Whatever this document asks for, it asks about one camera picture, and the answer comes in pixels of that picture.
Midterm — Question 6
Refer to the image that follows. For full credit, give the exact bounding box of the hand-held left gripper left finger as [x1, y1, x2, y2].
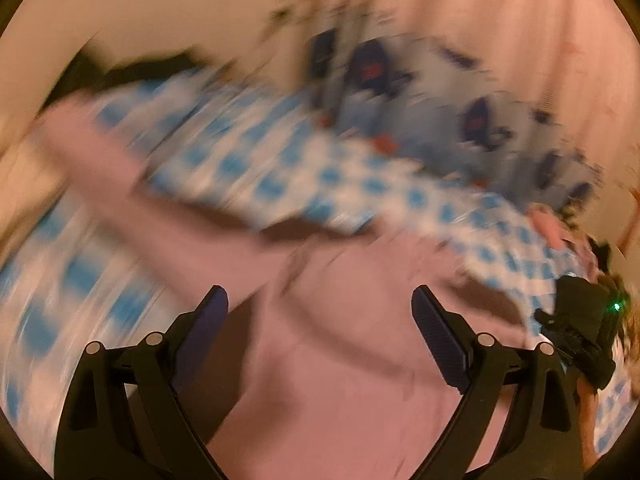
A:
[52, 285, 231, 480]

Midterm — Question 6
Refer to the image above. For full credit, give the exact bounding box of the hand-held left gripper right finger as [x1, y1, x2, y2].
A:
[411, 284, 586, 480]

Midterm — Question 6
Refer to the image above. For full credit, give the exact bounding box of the pink and brown garment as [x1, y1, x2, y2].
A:
[35, 97, 531, 480]

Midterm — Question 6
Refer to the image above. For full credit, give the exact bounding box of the pink cloth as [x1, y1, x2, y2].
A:
[529, 209, 596, 271]

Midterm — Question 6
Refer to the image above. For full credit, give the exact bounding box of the blue white checked bed sheet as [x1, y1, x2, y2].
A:
[0, 70, 631, 466]

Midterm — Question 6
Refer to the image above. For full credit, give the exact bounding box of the whale print curtain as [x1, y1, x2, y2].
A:
[300, 5, 601, 211]

